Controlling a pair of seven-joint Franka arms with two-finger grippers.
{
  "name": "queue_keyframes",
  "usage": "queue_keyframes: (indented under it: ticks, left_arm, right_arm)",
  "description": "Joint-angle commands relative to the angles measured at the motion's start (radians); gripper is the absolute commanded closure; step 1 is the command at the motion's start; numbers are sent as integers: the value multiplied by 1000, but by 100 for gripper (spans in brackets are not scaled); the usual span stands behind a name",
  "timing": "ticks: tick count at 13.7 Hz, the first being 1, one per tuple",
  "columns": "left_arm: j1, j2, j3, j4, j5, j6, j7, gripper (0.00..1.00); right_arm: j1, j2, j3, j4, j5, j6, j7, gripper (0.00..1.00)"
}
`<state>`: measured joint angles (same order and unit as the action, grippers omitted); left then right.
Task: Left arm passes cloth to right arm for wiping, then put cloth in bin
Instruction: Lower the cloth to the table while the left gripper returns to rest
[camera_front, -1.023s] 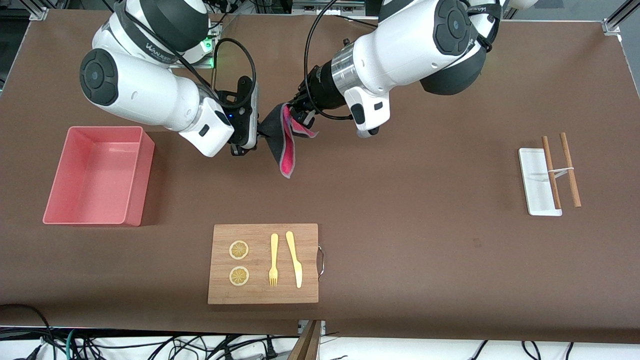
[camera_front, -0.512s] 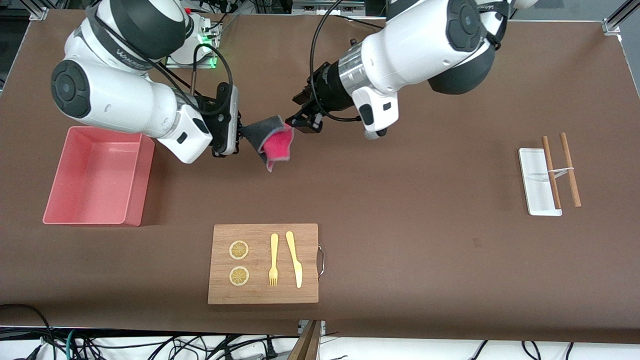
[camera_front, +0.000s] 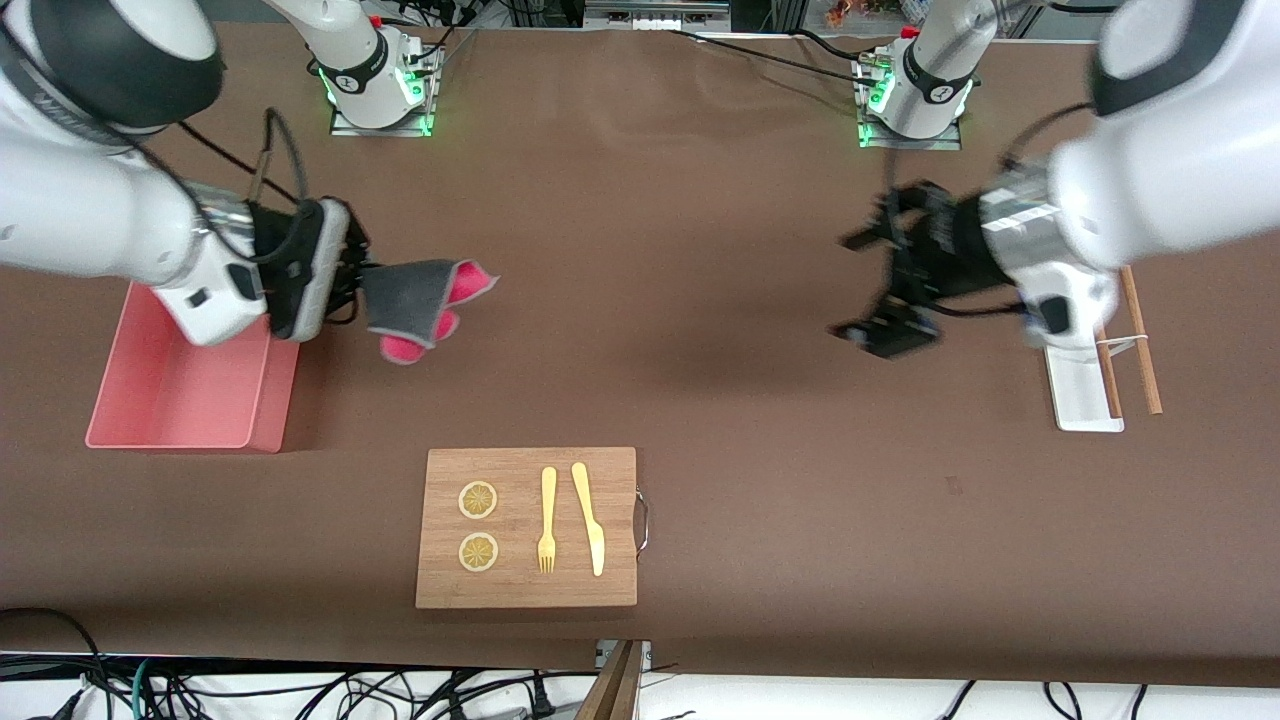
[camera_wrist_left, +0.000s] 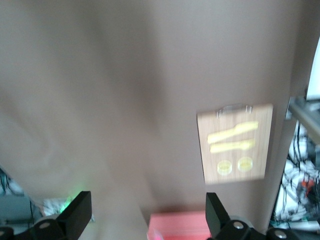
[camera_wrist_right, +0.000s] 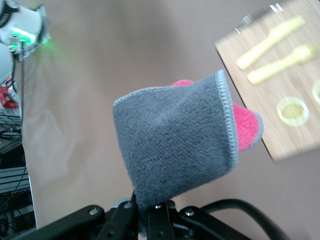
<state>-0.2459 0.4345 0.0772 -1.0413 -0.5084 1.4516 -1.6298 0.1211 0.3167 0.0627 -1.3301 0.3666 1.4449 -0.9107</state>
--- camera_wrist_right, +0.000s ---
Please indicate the yellow plastic fork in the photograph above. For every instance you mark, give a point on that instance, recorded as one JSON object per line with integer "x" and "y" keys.
{"x": 275, "y": 67}

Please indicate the lemon slice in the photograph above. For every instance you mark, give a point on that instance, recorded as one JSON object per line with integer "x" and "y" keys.
{"x": 317, "y": 92}
{"x": 282, "y": 110}

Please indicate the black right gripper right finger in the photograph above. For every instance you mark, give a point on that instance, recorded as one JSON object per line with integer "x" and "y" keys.
{"x": 160, "y": 222}

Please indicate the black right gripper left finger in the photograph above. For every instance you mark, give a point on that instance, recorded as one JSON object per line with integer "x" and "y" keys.
{"x": 125, "y": 222}

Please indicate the red cardboard box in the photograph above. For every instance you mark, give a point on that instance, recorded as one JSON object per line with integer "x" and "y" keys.
{"x": 8, "y": 97}

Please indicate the grey and pink cloth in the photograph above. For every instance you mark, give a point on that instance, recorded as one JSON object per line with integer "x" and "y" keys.
{"x": 175, "y": 140}

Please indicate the wooden cutting board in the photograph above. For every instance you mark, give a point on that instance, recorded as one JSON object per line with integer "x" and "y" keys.
{"x": 282, "y": 140}

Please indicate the yellow plastic knife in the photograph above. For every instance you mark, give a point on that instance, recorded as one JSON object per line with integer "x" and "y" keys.
{"x": 265, "y": 45}

